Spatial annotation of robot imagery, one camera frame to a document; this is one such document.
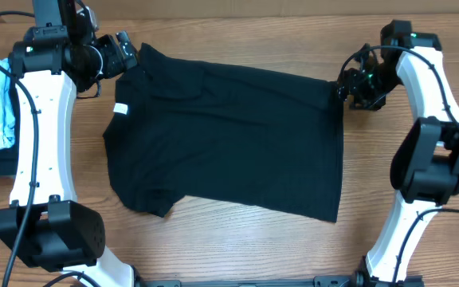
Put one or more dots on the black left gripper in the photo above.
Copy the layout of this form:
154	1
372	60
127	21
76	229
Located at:
118	64

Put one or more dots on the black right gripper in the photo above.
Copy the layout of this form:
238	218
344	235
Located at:
351	85

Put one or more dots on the black t-shirt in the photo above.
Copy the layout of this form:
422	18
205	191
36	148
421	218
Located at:
224	132

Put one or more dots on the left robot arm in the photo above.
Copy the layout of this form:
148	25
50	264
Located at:
44	225

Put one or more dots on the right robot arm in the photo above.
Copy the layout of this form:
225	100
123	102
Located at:
425	169

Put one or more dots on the black folded garment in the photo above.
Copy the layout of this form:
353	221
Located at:
9	156

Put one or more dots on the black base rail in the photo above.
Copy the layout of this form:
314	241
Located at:
245	283

